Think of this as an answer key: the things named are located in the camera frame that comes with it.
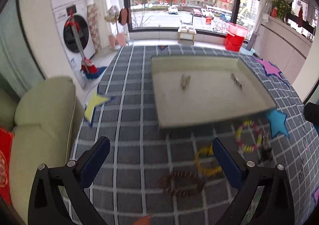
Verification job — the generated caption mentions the black claw hair clip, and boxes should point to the black claw hair clip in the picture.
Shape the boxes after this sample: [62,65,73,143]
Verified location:
[258,134,273,165]

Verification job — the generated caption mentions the pink yellow bead bracelet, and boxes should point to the pink yellow bead bracelet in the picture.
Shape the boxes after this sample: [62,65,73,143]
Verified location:
[235,119,263,154]

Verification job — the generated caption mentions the yellow hair tie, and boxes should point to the yellow hair tie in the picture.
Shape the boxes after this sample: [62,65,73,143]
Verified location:
[193,144,223,177]

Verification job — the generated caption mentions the silver star hair pin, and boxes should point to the silver star hair pin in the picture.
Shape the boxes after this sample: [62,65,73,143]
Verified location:
[231,73,243,89]

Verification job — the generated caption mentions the brown coil hair tie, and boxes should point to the brown coil hair tie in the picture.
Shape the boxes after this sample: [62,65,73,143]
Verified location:
[159,171,206,197]

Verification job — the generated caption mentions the teal jewelry tray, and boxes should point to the teal jewelry tray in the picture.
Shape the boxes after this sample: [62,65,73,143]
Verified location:
[151,55,277,129]

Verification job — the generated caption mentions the red embroidered cushion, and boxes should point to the red embroidered cushion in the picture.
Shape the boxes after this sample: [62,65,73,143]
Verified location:
[0,128,14,205]

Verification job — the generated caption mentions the green sofa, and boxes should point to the green sofa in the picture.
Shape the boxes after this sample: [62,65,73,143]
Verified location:
[1,76,84,223]

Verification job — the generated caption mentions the potted green plant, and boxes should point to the potted green plant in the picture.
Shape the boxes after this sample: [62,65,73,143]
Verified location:
[270,0,296,23]

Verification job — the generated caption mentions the red bucket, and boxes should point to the red bucket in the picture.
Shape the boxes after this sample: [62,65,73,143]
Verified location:
[225,23,249,52]

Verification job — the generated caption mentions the red mop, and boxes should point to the red mop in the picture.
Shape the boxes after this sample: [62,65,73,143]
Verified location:
[66,10,107,80]

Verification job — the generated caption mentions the small wooden stool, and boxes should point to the small wooden stool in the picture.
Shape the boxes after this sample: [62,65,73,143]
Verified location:
[177,25,197,45]

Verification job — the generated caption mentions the slipper rack stand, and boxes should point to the slipper rack stand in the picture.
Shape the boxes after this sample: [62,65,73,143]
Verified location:
[104,5,131,49]

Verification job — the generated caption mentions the white washing machine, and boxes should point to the white washing machine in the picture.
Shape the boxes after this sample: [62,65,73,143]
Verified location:
[53,0,95,88]

